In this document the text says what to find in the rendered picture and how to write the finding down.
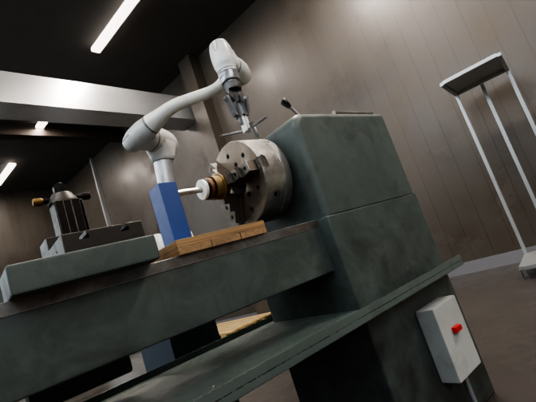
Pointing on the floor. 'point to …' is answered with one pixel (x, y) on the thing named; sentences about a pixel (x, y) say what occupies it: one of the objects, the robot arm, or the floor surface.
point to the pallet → (239, 324)
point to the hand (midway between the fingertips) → (245, 124)
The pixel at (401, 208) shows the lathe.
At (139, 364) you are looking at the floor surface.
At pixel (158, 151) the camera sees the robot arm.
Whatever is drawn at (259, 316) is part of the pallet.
